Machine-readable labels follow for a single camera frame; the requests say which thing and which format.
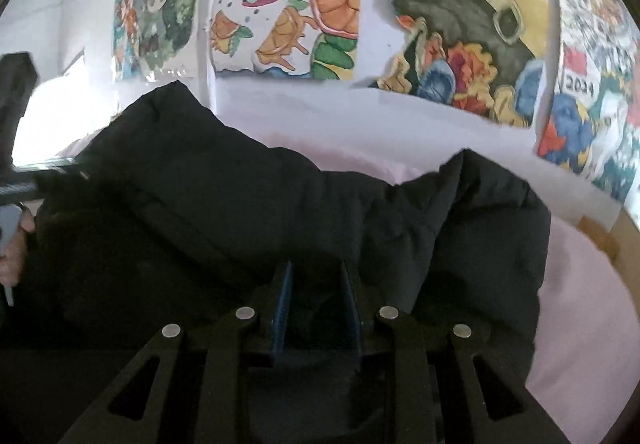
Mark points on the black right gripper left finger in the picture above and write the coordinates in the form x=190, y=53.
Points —
x=191, y=387

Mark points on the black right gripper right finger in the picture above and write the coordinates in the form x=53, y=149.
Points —
x=423, y=385

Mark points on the black puffer jacket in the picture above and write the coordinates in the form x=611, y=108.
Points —
x=101, y=280

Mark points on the person left hand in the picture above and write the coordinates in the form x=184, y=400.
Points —
x=13, y=259

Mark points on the bright window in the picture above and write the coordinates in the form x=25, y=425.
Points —
x=60, y=112

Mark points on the anime girl drawing poster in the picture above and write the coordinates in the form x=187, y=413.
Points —
x=154, y=39

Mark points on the pink bed sheet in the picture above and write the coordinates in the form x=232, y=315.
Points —
x=469, y=238

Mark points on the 2024 collage poster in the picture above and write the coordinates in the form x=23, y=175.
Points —
x=593, y=125

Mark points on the black fish flower painting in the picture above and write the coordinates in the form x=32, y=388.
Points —
x=483, y=57

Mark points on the wooden bed frame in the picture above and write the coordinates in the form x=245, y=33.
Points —
x=621, y=243

